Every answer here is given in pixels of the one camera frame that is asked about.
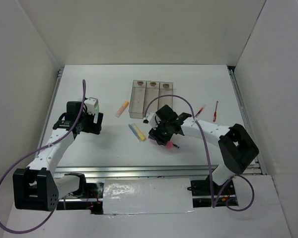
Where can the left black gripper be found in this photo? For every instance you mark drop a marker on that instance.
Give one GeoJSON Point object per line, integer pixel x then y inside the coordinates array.
{"type": "Point", "coordinates": [94, 128]}

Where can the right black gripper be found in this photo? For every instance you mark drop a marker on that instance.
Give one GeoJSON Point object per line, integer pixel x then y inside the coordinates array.
{"type": "Point", "coordinates": [155, 134]}

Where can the pink capped pen bundle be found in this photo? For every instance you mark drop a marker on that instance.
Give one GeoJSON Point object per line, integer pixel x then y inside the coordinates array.
{"type": "Point", "coordinates": [169, 145]}

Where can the orange pink highlighter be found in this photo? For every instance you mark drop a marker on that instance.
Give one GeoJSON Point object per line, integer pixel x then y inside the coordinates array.
{"type": "Point", "coordinates": [121, 109]}

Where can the green highlighter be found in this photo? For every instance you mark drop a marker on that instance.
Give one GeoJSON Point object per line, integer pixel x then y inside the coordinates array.
{"type": "Point", "coordinates": [96, 114]}

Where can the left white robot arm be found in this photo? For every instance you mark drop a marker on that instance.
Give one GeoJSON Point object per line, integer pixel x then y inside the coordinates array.
{"type": "Point", "coordinates": [35, 187]}

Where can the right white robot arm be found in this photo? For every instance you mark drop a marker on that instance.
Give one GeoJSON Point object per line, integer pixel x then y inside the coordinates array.
{"type": "Point", "coordinates": [237, 148]}

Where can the yellow highlighter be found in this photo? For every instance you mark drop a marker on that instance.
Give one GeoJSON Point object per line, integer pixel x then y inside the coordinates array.
{"type": "Point", "coordinates": [139, 133]}

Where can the right clear plastic container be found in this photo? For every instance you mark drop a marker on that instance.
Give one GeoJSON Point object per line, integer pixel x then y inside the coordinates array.
{"type": "Point", "coordinates": [165, 90]}

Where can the clear plastic container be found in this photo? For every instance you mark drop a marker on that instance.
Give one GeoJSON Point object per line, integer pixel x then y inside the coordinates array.
{"type": "Point", "coordinates": [137, 100]}
{"type": "Point", "coordinates": [151, 92]}
{"type": "Point", "coordinates": [165, 90]}

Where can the red black pen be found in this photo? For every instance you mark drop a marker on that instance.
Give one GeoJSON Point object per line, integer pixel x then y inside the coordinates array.
{"type": "Point", "coordinates": [200, 110]}

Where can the middle clear plastic container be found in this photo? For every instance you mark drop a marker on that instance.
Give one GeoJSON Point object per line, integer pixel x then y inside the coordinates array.
{"type": "Point", "coordinates": [151, 92]}

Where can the left clear plastic container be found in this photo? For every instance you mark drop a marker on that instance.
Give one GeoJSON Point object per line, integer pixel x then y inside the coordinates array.
{"type": "Point", "coordinates": [137, 100]}

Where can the blue pen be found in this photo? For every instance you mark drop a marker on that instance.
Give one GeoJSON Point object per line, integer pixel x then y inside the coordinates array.
{"type": "Point", "coordinates": [134, 132]}

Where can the red white pen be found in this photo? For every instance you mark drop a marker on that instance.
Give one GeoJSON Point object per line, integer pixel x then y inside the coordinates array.
{"type": "Point", "coordinates": [215, 112]}

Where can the white cover plate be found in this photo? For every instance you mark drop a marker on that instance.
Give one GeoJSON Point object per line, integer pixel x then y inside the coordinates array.
{"type": "Point", "coordinates": [147, 196]}

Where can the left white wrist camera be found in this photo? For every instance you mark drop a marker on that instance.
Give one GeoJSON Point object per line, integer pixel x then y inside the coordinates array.
{"type": "Point", "coordinates": [90, 105]}

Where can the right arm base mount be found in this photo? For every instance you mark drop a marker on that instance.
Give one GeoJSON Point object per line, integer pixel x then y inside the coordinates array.
{"type": "Point", "coordinates": [202, 188]}

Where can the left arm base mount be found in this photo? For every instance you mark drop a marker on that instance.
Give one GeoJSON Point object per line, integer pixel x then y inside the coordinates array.
{"type": "Point", "coordinates": [91, 199]}

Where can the aluminium frame rail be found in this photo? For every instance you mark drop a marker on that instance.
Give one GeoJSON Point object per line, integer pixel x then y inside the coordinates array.
{"type": "Point", "coordinates": [116, 152]}

